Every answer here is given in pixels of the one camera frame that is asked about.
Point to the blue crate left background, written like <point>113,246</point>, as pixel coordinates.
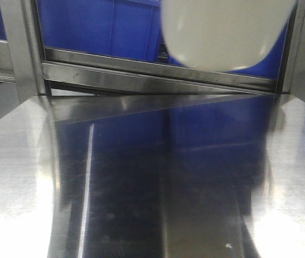
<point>126,29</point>

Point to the blue crate background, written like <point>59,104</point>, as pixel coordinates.
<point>270,65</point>
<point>126,29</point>

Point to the blue crate right background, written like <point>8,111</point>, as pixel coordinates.
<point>270,65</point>

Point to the stainless steel shelf frame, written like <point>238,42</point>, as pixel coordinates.
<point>36,69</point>

